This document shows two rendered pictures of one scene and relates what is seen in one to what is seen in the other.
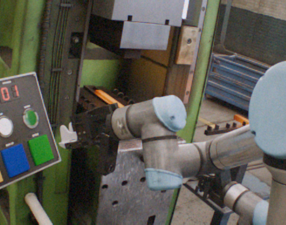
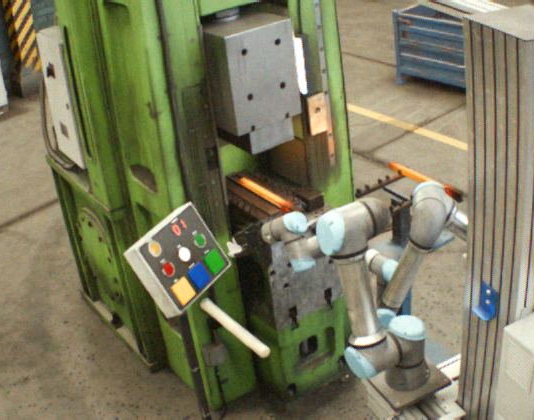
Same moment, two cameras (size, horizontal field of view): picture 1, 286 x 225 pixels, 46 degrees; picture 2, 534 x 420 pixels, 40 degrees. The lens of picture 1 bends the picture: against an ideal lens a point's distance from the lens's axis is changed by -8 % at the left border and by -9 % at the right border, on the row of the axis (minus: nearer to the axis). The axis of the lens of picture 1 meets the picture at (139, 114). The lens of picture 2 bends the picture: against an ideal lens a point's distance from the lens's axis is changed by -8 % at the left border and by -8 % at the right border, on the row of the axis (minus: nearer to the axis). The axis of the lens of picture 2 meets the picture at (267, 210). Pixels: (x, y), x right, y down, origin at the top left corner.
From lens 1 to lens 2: 188 cm
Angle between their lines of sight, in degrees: 10
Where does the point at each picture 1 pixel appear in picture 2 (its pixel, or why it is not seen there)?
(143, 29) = (268, 131)
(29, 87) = (191, 216)
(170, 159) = (302, 251)
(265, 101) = (320, 232)
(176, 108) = (298, 220)
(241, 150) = not seen: hidden behind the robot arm
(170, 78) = (309, 150)
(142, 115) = (279, 229)
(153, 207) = (326, 279)
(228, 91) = (434, 64)
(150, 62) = not seen: hidden behind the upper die
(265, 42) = not seen: outside the picture
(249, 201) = (378, 262)
